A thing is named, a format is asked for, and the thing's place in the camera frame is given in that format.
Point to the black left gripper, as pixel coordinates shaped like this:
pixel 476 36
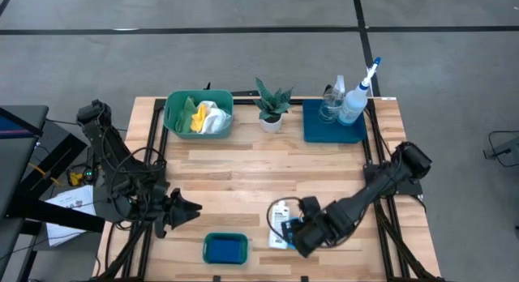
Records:
pixel 162 211

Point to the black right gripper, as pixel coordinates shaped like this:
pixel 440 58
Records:
pixel 312 237

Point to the white lotion bottle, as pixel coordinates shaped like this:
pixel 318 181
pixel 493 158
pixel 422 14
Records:
pixel 279 217

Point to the yellow cloth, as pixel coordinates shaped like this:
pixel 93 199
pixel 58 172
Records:
pixel 198 118

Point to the green cloth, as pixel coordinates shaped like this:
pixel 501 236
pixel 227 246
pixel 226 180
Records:
pixel 184 116

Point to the white cloth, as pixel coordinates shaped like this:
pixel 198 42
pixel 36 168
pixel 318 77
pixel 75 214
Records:
pixel 217 118

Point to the clear spray bottle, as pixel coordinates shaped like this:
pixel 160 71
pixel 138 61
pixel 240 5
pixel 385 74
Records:
pixel 332 103

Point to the white spray bottle blue collar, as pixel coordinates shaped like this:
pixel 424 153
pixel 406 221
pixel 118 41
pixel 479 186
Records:
pixel 354 105

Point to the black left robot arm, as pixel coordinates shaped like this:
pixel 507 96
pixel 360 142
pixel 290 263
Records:
pixel 109 144

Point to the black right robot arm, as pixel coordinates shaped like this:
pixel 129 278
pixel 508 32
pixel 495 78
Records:
pixel 373 193

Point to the small teal plastic bin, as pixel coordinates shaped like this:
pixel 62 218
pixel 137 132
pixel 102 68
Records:
pixel 204 249

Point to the large teal plastic bin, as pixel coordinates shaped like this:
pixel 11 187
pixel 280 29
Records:
pixel 202 135

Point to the blue tray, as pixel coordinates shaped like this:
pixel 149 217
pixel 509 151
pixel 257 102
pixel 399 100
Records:
pixel 324 132

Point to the white plant pot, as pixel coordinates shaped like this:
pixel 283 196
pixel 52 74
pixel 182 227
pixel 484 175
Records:
pixel 271 126

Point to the yellow tool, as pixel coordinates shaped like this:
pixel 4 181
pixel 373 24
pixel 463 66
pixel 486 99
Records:
pixel 75 178

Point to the white paper sheets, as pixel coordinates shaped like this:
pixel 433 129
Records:
pixel 65 233

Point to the green snake plant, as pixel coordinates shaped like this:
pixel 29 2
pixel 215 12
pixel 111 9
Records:
pixel 271 101

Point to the black desk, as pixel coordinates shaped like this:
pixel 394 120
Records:
pixel 16 160

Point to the black floor stand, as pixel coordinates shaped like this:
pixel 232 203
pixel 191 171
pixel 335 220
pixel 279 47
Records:
pixel 503 152

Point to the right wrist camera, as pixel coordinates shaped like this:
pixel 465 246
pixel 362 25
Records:
pixel 310 205

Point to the black table frame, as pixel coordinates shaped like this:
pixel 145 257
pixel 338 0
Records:
pixel 386 241

